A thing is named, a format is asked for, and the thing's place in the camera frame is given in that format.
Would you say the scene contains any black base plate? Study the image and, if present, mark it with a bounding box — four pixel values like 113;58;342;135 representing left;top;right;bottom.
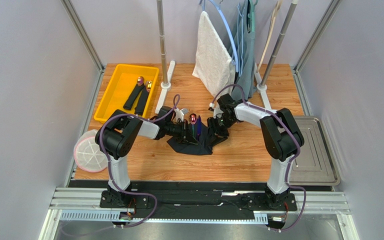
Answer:
68;179;333;221

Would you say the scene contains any white towel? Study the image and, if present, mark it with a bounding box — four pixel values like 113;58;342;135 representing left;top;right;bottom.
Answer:
192;11;236;97

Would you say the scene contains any rolled black napkin right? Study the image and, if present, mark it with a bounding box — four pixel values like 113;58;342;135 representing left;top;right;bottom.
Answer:
134;81;153;116

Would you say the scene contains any light blue wire hanger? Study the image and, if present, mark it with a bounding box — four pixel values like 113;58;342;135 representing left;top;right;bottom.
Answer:
237;3;245;77

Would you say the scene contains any iridescent spoon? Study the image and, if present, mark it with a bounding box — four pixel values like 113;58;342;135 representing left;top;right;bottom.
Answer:
189;113;198;134

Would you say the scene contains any purple iridescent knife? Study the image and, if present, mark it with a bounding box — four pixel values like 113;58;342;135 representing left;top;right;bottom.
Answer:
195;115;202;141

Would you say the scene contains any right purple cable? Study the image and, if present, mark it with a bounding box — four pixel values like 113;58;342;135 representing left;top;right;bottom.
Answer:
210;83;308;233

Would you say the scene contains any blue clothes hanger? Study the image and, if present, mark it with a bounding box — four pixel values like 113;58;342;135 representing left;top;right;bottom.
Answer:
209;0;241;74

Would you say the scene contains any left rack pole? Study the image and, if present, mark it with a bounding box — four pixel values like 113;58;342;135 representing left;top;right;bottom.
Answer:
156;0;167;71

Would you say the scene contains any black paper napkin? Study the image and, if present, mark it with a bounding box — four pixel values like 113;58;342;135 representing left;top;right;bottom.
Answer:
167;123;229;156

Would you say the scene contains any steel tray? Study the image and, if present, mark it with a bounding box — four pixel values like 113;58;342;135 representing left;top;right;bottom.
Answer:
289;116;341;187

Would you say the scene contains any yellow plastic bin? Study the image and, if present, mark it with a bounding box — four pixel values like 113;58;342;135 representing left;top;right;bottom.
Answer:
93;64;160;124

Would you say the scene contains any beige clothes hanger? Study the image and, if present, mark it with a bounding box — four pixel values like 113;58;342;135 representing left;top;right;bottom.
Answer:
256;0;283;72

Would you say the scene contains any left white rack foot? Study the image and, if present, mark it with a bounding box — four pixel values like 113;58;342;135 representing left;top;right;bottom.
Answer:
154;60;176;114

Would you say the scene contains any right rack pole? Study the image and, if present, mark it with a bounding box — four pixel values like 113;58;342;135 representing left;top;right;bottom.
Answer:
261;0;299;85

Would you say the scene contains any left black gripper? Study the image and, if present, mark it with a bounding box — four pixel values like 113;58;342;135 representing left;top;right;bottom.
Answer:
165;119;198;145

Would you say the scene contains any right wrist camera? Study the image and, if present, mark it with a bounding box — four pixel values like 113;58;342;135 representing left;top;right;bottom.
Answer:
209;102;223;118

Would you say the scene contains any teal grey shirt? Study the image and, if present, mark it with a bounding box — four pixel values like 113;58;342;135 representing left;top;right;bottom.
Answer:
232;0;256;100

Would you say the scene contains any rack pole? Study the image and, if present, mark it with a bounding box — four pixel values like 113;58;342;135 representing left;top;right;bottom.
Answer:
261;0;299;85
156;0;167;71

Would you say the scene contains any green clothes hanger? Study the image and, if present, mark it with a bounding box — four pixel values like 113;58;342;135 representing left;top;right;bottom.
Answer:
247;0;258;34

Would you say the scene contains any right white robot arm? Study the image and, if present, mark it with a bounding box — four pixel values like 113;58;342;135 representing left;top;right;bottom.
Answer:
206;94;305;209

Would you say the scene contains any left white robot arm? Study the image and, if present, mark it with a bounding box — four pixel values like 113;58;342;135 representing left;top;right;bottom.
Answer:
95;106;199;208

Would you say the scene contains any white mesh bag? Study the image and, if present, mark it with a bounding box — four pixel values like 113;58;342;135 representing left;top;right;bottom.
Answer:
73;129;108;173

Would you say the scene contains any rolled black napkin left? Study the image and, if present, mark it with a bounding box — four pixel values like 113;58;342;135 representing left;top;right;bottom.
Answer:
123;76;145;110

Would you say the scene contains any rolled black napkin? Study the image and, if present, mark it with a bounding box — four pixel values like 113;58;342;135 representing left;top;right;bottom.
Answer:
123;76;145;110
134;81;153;116

